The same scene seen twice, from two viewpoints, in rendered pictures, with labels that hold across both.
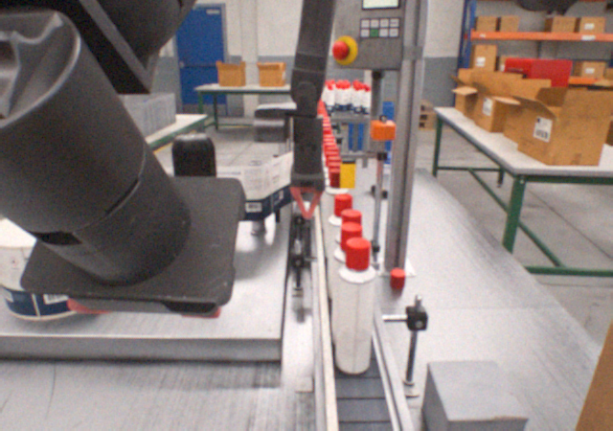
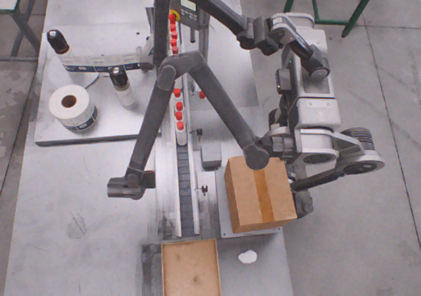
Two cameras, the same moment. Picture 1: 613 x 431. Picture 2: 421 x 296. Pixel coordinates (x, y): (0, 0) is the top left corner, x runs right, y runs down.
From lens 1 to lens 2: 105 cm
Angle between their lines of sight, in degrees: 47
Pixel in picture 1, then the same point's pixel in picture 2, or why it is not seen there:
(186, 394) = not seen: hidden behind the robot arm
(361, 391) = (184, 150)
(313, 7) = (158, 41)
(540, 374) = not seen: hidden behind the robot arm
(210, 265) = (152, 185)
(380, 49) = (190, 22)
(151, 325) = (118, 130)
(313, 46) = (160, 50)
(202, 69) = not seen: outside the picture
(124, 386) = (116, 149)
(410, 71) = (203, 31)
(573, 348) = (253, 125)
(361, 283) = (181, 133)
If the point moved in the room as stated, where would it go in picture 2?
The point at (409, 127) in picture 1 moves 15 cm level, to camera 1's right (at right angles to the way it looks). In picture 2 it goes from (204, 47) to (234, 46)
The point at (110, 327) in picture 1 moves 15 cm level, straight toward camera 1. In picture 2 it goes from (104, 132) to (118, 153)
